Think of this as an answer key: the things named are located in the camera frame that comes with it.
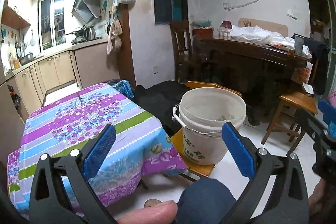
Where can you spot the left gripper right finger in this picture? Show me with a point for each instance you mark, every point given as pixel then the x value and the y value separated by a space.
pixel 288 200

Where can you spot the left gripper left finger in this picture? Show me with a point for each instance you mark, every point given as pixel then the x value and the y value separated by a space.
pixel 49 202

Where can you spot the beige kitchen base cabinets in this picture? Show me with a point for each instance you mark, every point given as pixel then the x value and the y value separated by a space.
pixel 85 64

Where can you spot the kitchen window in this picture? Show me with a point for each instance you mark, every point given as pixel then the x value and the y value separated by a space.
pixel 51 23

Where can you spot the person's right hand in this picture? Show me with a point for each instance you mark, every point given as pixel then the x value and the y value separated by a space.
pixel 322 203

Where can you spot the person's left hand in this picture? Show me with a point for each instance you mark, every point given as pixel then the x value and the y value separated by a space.
pixel 163 213

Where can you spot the light wooden stool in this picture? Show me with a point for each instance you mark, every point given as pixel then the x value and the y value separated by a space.
pixel 284 121

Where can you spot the person's blue trouser leg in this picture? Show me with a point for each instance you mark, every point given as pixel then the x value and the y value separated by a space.
pixel 204 201

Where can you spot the small orange wooden stool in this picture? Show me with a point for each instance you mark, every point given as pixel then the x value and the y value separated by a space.
pixel 199 134

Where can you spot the beige refrigerator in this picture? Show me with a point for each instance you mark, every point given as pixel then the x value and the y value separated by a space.
pixel 12 125

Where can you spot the floral striped tablecloth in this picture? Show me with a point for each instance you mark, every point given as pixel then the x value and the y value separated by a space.
pixel 142 146

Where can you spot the dark wooden dining table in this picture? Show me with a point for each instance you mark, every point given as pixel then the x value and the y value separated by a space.
pixel 260 74

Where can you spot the white plastic bucket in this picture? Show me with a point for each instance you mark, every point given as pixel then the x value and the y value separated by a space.
pixel 212 124

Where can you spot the blue plastic garbage bag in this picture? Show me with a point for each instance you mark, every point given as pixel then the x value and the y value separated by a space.
pixel 122 86

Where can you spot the white plastic bags pile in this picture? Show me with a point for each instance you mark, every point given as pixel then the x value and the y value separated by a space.
pixel 259 36

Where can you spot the black cloth pile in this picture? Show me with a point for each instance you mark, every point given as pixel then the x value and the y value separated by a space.
pixel 159 100

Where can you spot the black wok pan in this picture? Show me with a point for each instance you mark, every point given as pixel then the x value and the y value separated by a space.
pixel 79 32

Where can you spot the hanging beige cloth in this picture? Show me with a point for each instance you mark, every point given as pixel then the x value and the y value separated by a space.
pixel 114 40

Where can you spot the steel kettle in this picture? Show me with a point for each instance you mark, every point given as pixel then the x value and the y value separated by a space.
pixel 90 33

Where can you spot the dark wooden chair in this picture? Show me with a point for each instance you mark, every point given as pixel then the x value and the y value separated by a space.
pixel 182 47

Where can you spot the steel range hood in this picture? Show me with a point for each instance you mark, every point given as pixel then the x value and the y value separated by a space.
pixel 87 11

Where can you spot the upper kitchen wall cabinets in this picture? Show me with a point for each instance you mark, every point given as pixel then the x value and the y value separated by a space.
pixel 12 19

